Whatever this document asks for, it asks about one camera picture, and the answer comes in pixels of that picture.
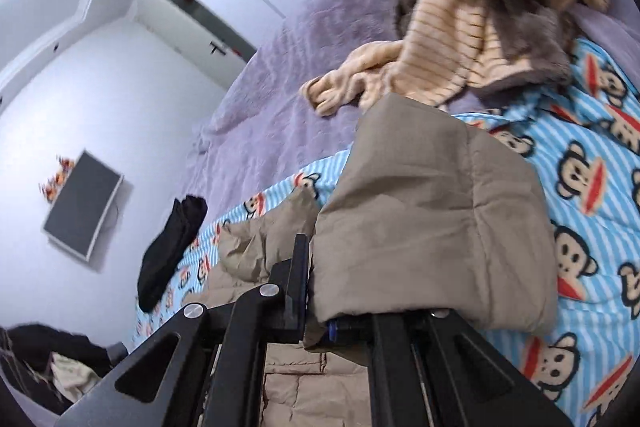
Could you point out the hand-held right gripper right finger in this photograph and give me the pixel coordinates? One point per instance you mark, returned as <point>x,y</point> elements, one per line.
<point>335,328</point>

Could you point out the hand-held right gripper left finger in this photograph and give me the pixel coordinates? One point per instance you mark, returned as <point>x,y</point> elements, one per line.
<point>295,297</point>

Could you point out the tan puffer jacket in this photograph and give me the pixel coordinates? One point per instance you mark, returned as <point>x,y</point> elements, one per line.
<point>425,207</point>

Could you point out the black cloth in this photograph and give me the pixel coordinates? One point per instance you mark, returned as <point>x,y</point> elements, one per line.
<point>165,257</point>

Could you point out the cream cloth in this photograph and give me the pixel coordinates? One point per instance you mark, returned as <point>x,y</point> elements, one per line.
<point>75,377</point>

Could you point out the purple fuzzy blanket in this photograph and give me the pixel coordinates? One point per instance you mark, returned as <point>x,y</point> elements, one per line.
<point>300,57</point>

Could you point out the dark clothing pile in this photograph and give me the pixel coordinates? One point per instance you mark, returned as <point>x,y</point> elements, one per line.
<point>30,347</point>

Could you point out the beige striped plush garment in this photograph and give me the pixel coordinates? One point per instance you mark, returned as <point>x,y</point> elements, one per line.
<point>440,57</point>

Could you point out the monkey print striped blanket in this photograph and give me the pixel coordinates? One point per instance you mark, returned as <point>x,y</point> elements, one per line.
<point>575,147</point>

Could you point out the grey fur garment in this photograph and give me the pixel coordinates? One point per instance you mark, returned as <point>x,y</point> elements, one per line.
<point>525,42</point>

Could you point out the wall television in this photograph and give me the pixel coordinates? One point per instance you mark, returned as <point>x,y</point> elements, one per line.
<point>80,207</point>

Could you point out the orange wall stickers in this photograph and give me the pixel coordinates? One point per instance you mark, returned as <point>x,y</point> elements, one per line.
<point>52,187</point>

